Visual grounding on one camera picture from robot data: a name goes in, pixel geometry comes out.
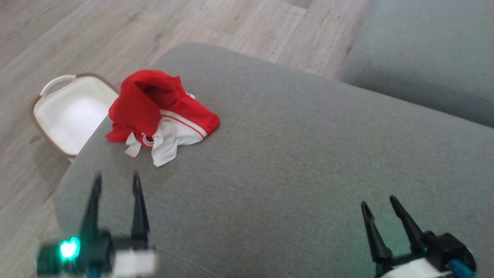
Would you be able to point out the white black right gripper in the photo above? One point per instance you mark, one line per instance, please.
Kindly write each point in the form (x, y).
(409, 270)

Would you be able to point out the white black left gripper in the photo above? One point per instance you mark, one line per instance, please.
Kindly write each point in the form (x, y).
(127, 260)

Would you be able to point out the red white sports jersey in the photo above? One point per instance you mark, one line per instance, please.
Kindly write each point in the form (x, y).
(139, 108)

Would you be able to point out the white laundry basket brown rim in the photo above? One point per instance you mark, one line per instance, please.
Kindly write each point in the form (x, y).
(69, 116)

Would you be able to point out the grey sofa chaise cushion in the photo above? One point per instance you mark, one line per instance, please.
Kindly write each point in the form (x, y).
(270, 154)

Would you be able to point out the grey sofa seat cushion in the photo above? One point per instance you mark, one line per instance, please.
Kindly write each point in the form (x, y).
(424, 50)

